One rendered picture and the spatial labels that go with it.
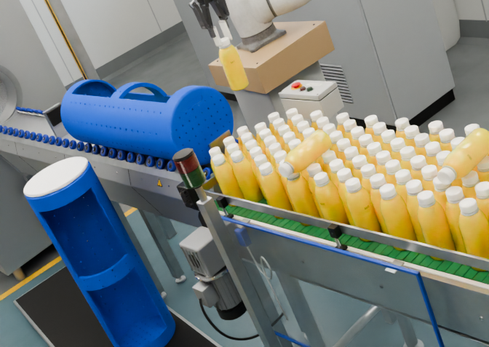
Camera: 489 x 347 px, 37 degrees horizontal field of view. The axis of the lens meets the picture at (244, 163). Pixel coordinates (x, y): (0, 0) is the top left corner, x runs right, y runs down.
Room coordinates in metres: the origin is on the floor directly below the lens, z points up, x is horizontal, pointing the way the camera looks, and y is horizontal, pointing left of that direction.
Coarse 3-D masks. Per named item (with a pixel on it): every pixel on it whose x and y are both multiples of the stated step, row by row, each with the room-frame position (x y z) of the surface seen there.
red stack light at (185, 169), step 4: (192, 156) 1.87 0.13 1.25; (184, 160) 1.86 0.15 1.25; (188, 160) 1.86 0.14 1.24; (192, 160) 1.87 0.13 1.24; (196, 160) 1.88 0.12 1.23; (176, 164) 1.87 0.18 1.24; (180, 164) 1.86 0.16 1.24; (184, 164) 1.86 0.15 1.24; (188, 164) 1.86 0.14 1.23; (192, 164) 1.86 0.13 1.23; (196, 164) 1.87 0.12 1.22; (180, 168) 1.87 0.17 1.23; (184, 168) 1.86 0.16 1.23; (188, 168) 1.86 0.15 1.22; (192, 168) 1.86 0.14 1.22; (180, 172) 1.87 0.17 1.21; (184, 172) 1.86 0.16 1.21; (188, 172) 1.86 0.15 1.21
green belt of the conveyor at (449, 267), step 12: (216, 204) 2.22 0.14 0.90; (240, 216) 2.08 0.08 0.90; (252, 216) 2.05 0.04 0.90; (264, 216) 2.02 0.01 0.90; (288, 228) 1.89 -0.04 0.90; (300, 228) 1.86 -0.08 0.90; (312, 228) 1.84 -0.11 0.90; (324, 228) 1.81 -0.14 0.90; (348, 240) 1.71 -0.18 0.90; (360, 240) 1.68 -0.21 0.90; (384, 252) 1.59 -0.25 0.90; (396, 252) 1.57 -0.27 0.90; (408, 252) 1.55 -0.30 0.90; (420, 264) 1.48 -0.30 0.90; (432, 264) 1.46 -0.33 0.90; (444, 264) 1.44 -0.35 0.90; (456, 264) 1.43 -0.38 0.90; (468, 276) 1.37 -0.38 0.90; (480, 276) 1.35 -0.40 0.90
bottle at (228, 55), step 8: (224, 48) 2.34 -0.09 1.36; (232, 48) 2.35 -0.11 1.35; (224, 56) 2.34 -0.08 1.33; (232, 56) 2.33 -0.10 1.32; (224, 64) 2.34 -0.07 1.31; (232, 64) 2.33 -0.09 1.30; (240, 64) 2.35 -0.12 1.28; (232, 72) 2.34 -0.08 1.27; (240, 72) 2.34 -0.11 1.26; (232, 80) 2.34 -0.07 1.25; (240, 80) 2.34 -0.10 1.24; (232, 88) 2.35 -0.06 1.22; (240, 88) 2.34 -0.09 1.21
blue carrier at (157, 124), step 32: (64, 96) 3.14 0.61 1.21; (96, 96) 2.92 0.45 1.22; (128, 96) 3.14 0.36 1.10; (160, 96) 2.89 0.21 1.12; (192, 96) 2.46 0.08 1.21; (96, 128) 2.85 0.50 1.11; (128, 128) 2.63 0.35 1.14; (160, 128) 2.44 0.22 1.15; (192, 128) 2.44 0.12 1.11; (224, 128) 2.50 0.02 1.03
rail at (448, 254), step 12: (204, 192) 2.19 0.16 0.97; (240, 204) 2.04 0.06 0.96; (252, 204) 1.98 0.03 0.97; (264, 204) 1.94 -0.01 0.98; (288, 216) 1.85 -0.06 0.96; (300, 216) 1.80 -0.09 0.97; (312, 216) 1.77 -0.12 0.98; (348, 228) 1.65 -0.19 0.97; (360, 228) 1.61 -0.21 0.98; (372, 240) 1.58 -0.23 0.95; (384, 240) 1.55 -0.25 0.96; (396, 240) 1.51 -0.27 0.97; (408, 240) 1.48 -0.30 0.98; (420, 252) 1.46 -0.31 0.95; (432, 252) 1.42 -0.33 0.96; (444, 252) 1.39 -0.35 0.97; (456, 252) 1.36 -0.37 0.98; (468, 264) 1.34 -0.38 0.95; (480, 264) 1.31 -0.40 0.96
